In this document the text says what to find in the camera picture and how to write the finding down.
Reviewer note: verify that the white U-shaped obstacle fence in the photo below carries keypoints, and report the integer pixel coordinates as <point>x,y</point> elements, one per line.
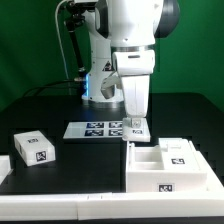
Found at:
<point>115,205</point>

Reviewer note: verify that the white cabinet door panel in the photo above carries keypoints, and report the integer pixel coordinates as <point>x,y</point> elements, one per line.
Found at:
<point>141,134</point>
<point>177,155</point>

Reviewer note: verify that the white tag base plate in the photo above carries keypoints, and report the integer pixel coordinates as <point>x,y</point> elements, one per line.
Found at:
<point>93,130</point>

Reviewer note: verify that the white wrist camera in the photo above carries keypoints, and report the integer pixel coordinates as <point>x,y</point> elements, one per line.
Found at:
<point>134,63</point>

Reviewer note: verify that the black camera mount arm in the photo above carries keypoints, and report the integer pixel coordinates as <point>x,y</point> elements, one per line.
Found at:
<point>76,9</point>

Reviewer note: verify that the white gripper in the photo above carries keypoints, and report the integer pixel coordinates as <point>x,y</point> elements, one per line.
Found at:
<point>136,94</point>

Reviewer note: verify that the white cabinet body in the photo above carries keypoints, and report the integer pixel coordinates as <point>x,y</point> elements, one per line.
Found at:
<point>145,172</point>

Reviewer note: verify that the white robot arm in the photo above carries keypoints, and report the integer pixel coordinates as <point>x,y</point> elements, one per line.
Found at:
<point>122,38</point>

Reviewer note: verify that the small white cabinet top box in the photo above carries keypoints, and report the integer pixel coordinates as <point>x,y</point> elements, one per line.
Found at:
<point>34,148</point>

